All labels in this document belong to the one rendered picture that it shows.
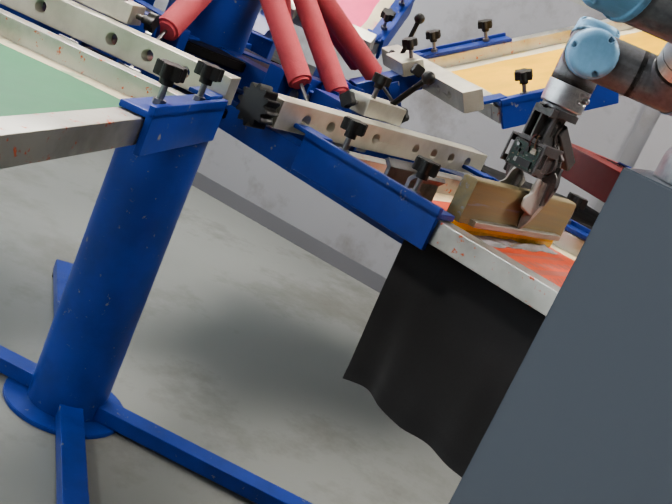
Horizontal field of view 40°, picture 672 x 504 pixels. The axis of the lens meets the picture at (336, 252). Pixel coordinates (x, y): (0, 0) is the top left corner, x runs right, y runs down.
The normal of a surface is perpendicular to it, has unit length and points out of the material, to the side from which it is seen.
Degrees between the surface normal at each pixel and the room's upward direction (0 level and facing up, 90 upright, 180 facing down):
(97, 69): 90
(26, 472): 0
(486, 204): 90
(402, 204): 90
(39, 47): 90
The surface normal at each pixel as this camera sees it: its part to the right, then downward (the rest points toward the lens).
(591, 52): -0.19, 0.18
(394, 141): 0.68, 0.47
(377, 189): -0.62, -0.05
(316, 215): -0.43, 0.07
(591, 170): -0.87, -0.28
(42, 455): 0.40, -0.88
